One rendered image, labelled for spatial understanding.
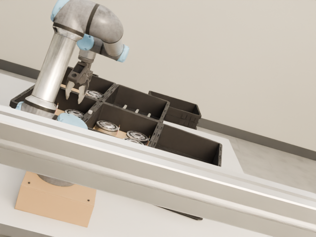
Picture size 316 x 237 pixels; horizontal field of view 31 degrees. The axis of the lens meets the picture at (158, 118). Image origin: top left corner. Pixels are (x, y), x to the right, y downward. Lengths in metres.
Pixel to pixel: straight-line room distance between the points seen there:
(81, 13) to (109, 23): 0.10
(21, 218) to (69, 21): 0.70
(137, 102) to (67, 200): 1.15
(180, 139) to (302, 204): 2.15
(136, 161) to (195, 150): 2.19
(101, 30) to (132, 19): 3.73
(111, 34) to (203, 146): 0.85
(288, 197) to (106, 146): 0.18
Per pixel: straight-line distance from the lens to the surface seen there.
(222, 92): 6.03
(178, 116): 4.27
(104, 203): 2.30
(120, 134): 2.67
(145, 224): 2.25
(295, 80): 6.16
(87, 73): 2.61
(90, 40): 2.44
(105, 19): 2.06
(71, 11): 2.07
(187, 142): 2.69
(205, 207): 0.54
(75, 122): 2.08
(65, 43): 2.08
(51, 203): 2.07
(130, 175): 0.53
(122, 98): 3.09
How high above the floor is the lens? 1.73
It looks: 17 degrees down
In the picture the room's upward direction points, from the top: 19 degrees clockwise
